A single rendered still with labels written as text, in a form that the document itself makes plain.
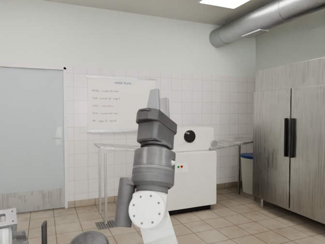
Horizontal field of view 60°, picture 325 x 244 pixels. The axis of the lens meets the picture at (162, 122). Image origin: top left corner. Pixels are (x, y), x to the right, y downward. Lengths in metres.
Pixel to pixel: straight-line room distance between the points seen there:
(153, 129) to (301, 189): 3.45
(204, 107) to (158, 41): 1.40
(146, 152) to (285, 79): 3.62
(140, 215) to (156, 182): 0.07
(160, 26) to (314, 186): 3.26
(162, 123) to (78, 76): 3.87
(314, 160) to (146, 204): 3.33
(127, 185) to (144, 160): 0.06
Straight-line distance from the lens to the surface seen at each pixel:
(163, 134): 0.59
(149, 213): 0.52
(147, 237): 0.62
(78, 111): 4.39
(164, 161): 0.56
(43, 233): 0.79
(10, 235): 0.63
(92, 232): 0.72
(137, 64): 4.65
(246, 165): 5.17
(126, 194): 0.58
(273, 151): 4.18
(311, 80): 3.83
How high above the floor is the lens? 1.43
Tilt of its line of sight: 2 degrees down
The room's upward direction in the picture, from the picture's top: straight up
